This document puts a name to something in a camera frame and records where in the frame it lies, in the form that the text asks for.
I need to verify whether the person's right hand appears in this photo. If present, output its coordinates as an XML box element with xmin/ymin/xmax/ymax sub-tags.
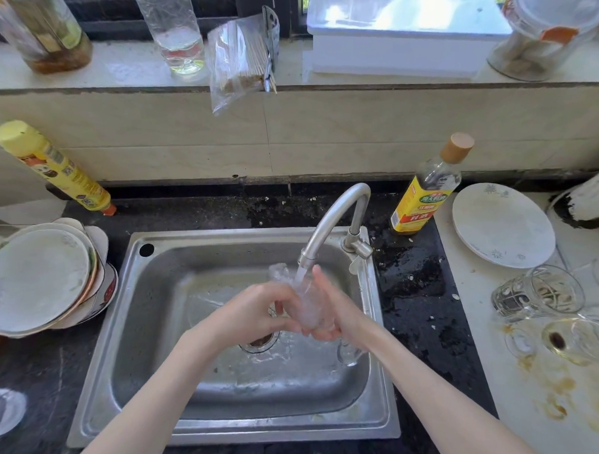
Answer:
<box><xmin>301</xmin><ymin>262</ymin><xmax>379</xmax><ymax>353</ymax></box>

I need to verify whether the person's left hand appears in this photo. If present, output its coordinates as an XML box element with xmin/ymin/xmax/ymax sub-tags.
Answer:
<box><xmin>195</xmin><ymin>281</ymin><xmax>306</xmax><ymax>359</ymax></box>

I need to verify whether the clear drinking glass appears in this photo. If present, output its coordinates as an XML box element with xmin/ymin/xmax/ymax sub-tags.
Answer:
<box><xmin>267</xmin><ymin>261</ymin><xmax>334</xmax><ymax>335</ymax></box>

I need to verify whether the person's left forearm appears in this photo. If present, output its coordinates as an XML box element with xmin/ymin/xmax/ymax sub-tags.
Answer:
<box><xmin>59</xmin><ymin>325</ymin><xmax>226</xmax><ymax>454</ymax></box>

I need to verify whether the person's right forearm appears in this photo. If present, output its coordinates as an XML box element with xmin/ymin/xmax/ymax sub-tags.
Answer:
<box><xmin>361</xmin><ymin>319</ymin><xmax>540</xmax><ymax>454</ymax></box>

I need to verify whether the sink drain strainer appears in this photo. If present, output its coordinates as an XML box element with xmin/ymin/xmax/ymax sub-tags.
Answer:
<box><xmin>238</xmin><ymin>328</ymin><xmax>282</xmax><ymax>355</ymax></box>

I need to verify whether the curved metal faucet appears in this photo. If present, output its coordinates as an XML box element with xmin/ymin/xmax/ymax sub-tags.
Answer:
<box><xmin>295</xmin><ymin>183</ymin><xmax>375</xmax><ymax>279</ymax></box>

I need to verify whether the clear glass in sink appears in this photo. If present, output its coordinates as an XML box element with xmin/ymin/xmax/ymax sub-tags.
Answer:
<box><xmin>336</xmin><ymin>339</ymin><xmax>370</xmax><ymax>368</ymax></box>

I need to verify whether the stainless steel sink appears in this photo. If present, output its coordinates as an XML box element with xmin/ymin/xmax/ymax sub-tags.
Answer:
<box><xmin>59</xmin><ymin>223</ymin><xmax>402</xmax><ymax>451</ymax></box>

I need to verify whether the cooking wine bottle yellow label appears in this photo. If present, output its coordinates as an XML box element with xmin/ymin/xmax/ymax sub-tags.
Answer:
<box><xmin>386</xmin><ymin>132</ymin><xmax>478</xmax><ymax>236</ymax></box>

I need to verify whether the white plate red print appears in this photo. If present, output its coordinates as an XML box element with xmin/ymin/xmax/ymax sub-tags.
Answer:
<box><xmin>48</xmin><ymin>262</ymin><xmax>121</xmax><ymax>330</ymax></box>

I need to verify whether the white oval floral plate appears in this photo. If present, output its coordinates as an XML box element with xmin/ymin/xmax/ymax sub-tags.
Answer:
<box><xmin>450</xmin><ymin>180</ymin><xmax>558</xmax><ymax>272</ymax></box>

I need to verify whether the plain white plate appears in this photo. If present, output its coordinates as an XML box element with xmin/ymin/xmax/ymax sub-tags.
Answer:
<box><xmin>52</xmin><ymin>216</ymin><xmax>111</xmax><ymax>280</ymax></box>

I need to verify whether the small clear glass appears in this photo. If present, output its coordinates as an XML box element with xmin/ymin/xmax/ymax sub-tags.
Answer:
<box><xmin>503</xmin><ymin>326</ymin><xmax>538</xmax><ymax>360</ymax></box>

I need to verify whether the clear glass tumbler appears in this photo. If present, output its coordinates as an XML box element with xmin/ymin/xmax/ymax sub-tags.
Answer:
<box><xmin>490</xmin><ymin>263</ymin><xmax>587</xmax><ymax>324</ymax></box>

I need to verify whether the bag of bamboo skewers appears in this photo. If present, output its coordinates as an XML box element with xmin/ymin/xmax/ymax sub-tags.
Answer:
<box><xmin>205</xmin><ymin>5</ymin><xmax>284</xmax><ymax>115</ymax></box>

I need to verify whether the white plate brown rim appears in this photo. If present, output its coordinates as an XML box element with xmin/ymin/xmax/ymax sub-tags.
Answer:
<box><xmin>0</xmin><ymin>222</ymin><xmax>101</xmax><ymax>338</ymax></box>

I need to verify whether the stained wine glass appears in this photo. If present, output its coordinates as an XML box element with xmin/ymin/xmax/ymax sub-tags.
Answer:
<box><xmin>541</xmin><ymin>316</ymin><xmax>599</xmax><ymax>368</ymax></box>

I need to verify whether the yellow spray can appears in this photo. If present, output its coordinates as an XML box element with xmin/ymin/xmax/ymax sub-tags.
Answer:
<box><xmin>0</xmin><ymin>117</ymin><xmax>117</xmax><ymax>220</ymax></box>

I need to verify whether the white plastic lidded box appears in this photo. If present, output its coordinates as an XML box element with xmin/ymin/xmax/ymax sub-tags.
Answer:
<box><xmin>299</xmin><ymin>0</ymin><xmax>514</xmax><ymax>86</ymax></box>

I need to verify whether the white paper roll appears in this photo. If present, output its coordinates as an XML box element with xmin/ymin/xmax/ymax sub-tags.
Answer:
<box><xmin>546</xmin><ymin>167</ymin><xmax>599</xmax><ymax>231</ymax></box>

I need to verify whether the clear plastic bottle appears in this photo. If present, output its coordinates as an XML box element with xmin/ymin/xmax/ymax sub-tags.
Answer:
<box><xmin>134</xmin><ymin>0</ymin><xmax>207</xmax><ymax>78</ymax></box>

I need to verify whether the clear glass lid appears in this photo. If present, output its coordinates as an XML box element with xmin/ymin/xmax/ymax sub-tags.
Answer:
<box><xmin>0</xmin><ymin>387</ymin><xmax>29</xmax><ymax>440</ymax></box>

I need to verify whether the glass jar orange clip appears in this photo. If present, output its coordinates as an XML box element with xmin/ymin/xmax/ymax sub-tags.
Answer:
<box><xmin>485</xmin><ymin>0</ymin><xmax>599</xmax><ymax>84</ymax></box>

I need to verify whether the jar of brown pickles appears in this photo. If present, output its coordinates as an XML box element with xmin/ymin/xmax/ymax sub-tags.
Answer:
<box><xmin>0</xmin><ymin>0</ymin><xmax>95</xmax><ymax>77</ymax></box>

